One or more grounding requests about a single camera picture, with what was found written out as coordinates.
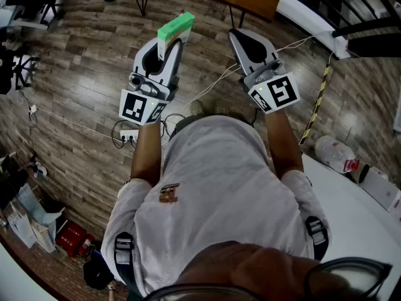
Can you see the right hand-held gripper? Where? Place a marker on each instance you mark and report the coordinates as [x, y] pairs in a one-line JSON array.
[[282, 92]]

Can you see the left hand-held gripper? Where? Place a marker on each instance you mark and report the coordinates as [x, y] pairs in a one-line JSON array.
[[134, 105]]

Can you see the green rectangular block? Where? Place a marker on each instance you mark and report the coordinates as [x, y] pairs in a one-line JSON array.
[[175, 27]]

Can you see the person's left forearm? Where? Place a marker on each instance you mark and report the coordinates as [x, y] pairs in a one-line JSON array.
[[146, 155]]

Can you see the person's right forearm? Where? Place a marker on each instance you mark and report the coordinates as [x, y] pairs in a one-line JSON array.
[[283, 146]]

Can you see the red box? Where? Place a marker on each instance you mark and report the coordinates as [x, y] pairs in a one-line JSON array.
[[70, 238]]

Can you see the person's olive shoe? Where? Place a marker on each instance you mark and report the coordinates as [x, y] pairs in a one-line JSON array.
[[223, 106], [196, 108]]

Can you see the white ledge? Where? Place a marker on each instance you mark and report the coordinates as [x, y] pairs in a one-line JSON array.
[[307, 17]]

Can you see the white power strip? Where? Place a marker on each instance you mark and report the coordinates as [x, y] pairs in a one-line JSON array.
[[129, 135]]

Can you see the yellow black striped tape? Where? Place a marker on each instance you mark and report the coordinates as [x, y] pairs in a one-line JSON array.
[[316, 105]]

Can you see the black metal railing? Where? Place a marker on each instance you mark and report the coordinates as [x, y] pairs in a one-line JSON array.
[[366, 27]]

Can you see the clear plastic bottle red label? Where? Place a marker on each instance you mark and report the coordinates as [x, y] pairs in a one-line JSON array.
[[333, 152]]

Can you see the white charger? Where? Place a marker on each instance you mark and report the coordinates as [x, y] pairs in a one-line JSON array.
[[33, 108]]

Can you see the person's white shirt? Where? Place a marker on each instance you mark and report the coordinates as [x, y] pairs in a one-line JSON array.
[[216, 183]]

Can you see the black chair base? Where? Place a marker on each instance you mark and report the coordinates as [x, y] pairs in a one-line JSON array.
[[15, 71]]

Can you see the white black sneakers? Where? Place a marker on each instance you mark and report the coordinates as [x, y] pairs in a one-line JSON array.
[[40, 169]]

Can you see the dark paper cup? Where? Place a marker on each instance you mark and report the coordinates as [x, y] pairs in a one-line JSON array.
[[360, 174]]

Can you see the pale blue paper bag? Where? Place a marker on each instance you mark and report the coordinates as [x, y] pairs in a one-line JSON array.
[[34, 204]]

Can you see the red fire extinguisher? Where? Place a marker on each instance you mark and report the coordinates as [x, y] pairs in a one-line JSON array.
[[86, 245]]

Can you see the person's head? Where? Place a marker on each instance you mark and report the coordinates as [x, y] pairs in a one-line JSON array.
[[250, 268]]

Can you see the white paper bag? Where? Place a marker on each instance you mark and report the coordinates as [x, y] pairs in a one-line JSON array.
[[22, 227]]

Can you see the black cap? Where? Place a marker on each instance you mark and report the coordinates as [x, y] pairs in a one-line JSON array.
[[97, 271]]

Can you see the person's black eyeglasses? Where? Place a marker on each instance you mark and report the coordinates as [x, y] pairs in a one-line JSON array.
[[351, 277]]

